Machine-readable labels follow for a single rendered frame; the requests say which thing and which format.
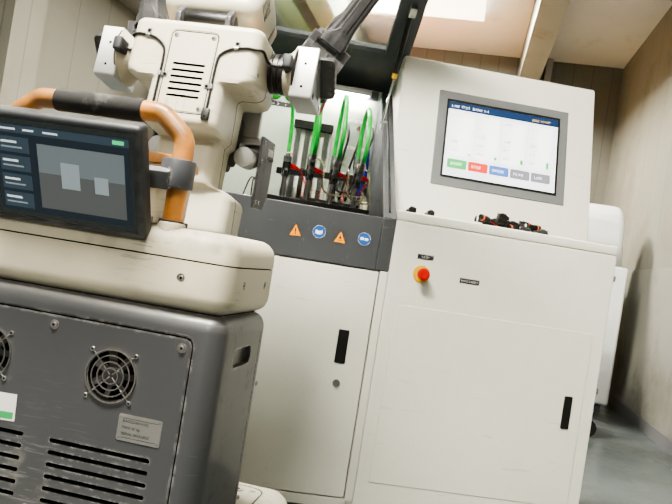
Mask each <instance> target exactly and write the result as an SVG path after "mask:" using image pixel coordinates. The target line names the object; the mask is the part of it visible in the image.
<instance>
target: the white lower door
mask: <svg viewBox="0 0 672 504"><path fill-rule="evenodd" d="M271 270H273V272H272V279H271V285H270V291H269V297H268V301H267V303H266V305H265V306H264V307H263V308H261V309H259V310H255V312H257V313H258V314H260V316H261V317H262V319H263V322H264V329H263V335H262V341H261V347H260V354H259V360H258V366H257V373H256V379H255V382H256V381H258V384H257V386H255V385H254V391H253V398H252V404H251V410H250V416H249V423H248V429H247V435H246V441H245V448H244V454H243V460H242V466H241V473H240V479H239V482H241V483H246V484H250V485H255V486H259V487H264V488H272V489H280V490H288V491H295V492H303V493H311V494H319V495H326V496H334V497H343V496H344V490H345V483H346V477H347V471H348V464H349V458H350V452H351V445H352V439H353V433H354V426H355V420H356V414H357V407H358V401H359V395H360V388H361V382H362V376H363V370H364V363H365V357H366V351H367V344H368V338H369V332H370V325H371V319H372V313H373V306H374V300H375V294H376V287H377V281H378V275H379V273H378V272H375V271H369V270H363V269H356V268H350V267H344V266H337V265H331V264H325V263H318V262H312V261H306V260H299V259H293V258H287V257H280V256H274V266H273V269H271Z"/></svg>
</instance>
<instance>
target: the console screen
mask: <svg viewBox="0 0 672 504"><path fill-rule="evenodd" d="M568 115H569V113H567V112H561V111H556V110H550V109H545V108H539V107H534V106H529V105H523V104H518V103H512V102H507V101H501V100H496V99H490V98H485V97H479V96H474V95H468V94H463V93H457V92H452V91H447V90H440V94H439V103H438V113H437V122H436V132H435V141H434V151H433V160H432V170H431V179H430V183H431V184H437V185H443V186H449V187H454V188H460V189H466V190H472V191H478V192H484V193H490V194H495V195H501V196H507V197H513V198H519V199H525V200H531V201H536V202H542V203H548V204H554V205H560V206H563V205H564V187H565V169H566V151H567V133H568Z"/></svg>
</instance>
